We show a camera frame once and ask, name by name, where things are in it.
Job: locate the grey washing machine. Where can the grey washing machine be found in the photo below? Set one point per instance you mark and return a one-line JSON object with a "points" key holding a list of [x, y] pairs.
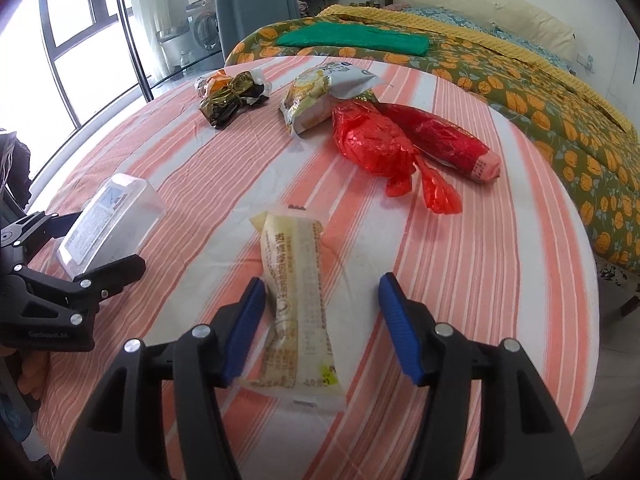
{"points": [[204, 27]]}

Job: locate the black framed window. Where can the black framed window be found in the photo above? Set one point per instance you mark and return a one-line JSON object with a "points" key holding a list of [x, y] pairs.
{"points": [[65, 35]]}

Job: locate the yellow white snack bag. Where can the yellow white snack bag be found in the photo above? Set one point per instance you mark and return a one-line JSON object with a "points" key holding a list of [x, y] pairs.
{"points": [[317, 97]]}

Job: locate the beige padded headboard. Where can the beige padded headboard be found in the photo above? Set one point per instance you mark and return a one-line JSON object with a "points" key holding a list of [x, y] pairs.
{"points": [[490, 0]]}

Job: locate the pink cloth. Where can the pink cloth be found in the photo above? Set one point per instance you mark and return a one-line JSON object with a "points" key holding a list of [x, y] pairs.
{"points": [[395, 6]]}

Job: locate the red snack packet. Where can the red snack packet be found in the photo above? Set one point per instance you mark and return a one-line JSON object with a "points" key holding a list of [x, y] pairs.
{"points": [[450, 145]]}

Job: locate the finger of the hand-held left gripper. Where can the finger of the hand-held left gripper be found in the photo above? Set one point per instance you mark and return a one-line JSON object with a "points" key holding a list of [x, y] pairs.
{"points": [[40, 230], [112, 272]]}

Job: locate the steel bucket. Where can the steel bucket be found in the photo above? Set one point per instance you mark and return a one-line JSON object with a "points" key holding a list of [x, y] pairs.
{"points": [[174, 50]]}

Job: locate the orange snack wrapper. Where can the orange snack wrapper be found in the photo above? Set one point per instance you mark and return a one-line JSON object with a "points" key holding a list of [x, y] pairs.
{"points": [[211, 82]]}

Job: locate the white wall socket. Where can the white wall socket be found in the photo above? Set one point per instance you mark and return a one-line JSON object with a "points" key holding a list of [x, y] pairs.
{"points": [[586, 62]]}

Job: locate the red plastic bag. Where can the red plastic bag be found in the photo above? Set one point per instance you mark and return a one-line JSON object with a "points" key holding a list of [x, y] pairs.
{"points": [[380, 147]]}

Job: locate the clear plastic box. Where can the clear plastic box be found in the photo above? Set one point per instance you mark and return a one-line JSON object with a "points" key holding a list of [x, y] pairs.
{"points": [[110, 222]]}

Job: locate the glass sliding door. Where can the glass sliding door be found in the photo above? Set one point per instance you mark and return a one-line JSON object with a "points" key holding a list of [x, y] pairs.
{"points": [[160, 5]]}

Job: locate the grey blue curtain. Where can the grey blue curtain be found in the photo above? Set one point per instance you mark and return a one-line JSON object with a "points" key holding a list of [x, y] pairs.
{"points": [[250, 5]]}

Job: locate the blue patterned pillow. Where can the blue patterned pillow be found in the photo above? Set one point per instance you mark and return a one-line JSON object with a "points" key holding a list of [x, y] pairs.
{"points": [[440, 16], [535, 45]]}

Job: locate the orange striped tablecloth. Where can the orange striped tablecloth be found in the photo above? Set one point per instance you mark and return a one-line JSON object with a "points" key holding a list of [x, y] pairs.
{"points": [[450, 270]]}

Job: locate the green towel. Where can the green towel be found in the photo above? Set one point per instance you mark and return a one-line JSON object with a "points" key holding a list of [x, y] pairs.
{"points": [[350, 37]]}

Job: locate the cream snack wrapper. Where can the cream snack wrapper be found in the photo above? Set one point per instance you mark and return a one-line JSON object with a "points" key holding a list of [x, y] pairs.
{"points": [[295, 310]]}

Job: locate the brown gold crumpled wrapper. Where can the brown gold crumpled wrapper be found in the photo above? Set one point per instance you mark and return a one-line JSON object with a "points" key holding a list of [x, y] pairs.
{"points": [[235, 95]]}

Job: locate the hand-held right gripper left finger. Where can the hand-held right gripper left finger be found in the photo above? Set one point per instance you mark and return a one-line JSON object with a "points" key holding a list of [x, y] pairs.
{"points": [[242, 330]]}

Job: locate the yellow blanket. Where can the yellow blanket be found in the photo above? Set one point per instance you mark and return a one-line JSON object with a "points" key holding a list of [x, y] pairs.
{"points": [[450, 27]]}

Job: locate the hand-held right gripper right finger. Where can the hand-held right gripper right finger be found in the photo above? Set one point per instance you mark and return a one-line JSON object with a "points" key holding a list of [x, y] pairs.
{"points": [[400, 325]]}

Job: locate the person's left hand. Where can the person's left hand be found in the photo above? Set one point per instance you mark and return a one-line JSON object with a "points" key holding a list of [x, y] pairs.
{"points": [[32, 372]]}

